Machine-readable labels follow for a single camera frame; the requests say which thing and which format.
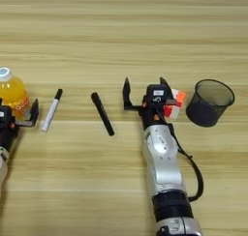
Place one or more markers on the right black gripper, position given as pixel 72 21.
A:
pixel 150 114

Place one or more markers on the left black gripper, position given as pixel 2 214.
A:
pixel 8 135

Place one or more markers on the white marker black cap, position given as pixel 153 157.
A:
pixel 51 112

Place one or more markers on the orange juice bottle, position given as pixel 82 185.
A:
pixel 13 93

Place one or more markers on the colourful puzzle cube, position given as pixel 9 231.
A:
pixel 177 106

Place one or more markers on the black marker pen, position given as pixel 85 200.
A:
pixel 102 114

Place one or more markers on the right gripper labelled black box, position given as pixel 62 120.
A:
pixel 157 93

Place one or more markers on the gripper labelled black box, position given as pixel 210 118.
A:
pixel 4 115
pixel 157 93

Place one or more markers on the left gripper labelled black box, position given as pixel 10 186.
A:
pixel 4 115

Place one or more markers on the black mesh pen cup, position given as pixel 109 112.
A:
pixel 206 109

